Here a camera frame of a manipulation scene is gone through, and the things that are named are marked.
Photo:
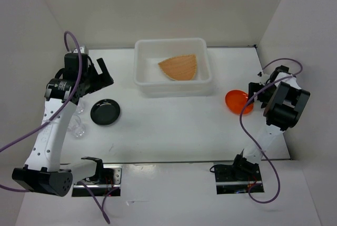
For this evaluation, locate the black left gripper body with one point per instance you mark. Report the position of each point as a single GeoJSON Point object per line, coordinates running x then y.
{"type": "Point", "coordinates": [90, 79]}

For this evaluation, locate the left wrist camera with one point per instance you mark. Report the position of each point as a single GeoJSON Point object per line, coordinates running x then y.
{"type": "Point", "coordinates": [82, 49]}

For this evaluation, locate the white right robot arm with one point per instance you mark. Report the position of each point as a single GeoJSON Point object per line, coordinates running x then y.
{"type": "Point", "coordinates": [283, 102]}

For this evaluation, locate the orange plastic plate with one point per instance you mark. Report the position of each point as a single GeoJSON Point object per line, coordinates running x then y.
{"type": "Point", "coordinates": [235, 100]}

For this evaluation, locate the clear plastic cup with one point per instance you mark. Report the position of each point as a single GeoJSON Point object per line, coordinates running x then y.
{"type": "Point", "coordinates": [80, 107]}
{"type": "Point", "coordinates": [76, 127]}

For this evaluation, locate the translucent white plastic bin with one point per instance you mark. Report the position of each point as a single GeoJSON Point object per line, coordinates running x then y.
{"type": "Point", "coordinates": [152, 82]}

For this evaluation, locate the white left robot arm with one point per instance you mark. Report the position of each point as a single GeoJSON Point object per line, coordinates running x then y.
{"type": "Point", "coordinates": [42, 171]}

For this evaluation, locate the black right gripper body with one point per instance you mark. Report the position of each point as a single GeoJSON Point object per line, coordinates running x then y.
{"type": "Point", "coordinates": [265, 96]}

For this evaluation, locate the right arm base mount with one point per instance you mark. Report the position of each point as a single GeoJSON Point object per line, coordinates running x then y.
{"type": "Point", "coordinates": [229, 182]}

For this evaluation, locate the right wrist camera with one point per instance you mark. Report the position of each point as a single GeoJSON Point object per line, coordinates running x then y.
{"type": "Point", "coordinates": [263, 78]}

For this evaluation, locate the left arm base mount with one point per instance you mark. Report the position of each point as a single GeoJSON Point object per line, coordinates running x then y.
{"type": "Point", "coordinates": [109, 182]}

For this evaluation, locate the tan woven triangular plate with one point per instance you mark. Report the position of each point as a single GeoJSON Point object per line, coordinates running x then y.
{"type": "Point", "coordinates": [179, 68]}

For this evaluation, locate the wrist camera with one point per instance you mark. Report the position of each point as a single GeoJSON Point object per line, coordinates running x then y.
{"type": "Point", "coordinates": [82, 49]}
{"type": "Point", "coordinates": [263, 78]}

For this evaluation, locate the black round plate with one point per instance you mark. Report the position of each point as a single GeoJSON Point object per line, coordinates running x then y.
{"type": "Point", "coordinates": [105, 112]}

